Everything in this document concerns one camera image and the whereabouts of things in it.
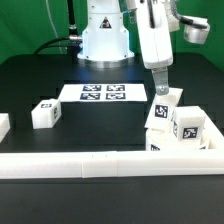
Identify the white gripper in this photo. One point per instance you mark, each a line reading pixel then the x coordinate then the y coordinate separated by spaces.
pixel 155 41

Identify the white round stool seat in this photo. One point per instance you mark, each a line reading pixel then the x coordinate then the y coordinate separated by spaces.
pixel 161 141

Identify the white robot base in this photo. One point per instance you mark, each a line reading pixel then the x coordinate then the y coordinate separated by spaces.
pixel 105 40

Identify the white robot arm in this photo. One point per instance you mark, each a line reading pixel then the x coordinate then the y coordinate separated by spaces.
pixel 196 28

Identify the white marker sheet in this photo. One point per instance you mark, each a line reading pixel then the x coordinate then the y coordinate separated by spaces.
pixel 103 93

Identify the white right fence rail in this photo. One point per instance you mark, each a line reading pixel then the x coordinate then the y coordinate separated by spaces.
pixel 216 139

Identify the white fence rail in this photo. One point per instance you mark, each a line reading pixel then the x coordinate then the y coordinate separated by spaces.
pixel 216 139
pixel 4 125
pixel 110 164

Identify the white front fence rail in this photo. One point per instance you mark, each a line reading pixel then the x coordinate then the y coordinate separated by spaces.
pixel 110 164

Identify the white left fence rail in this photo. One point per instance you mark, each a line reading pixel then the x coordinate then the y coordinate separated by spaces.
pixel 4 125

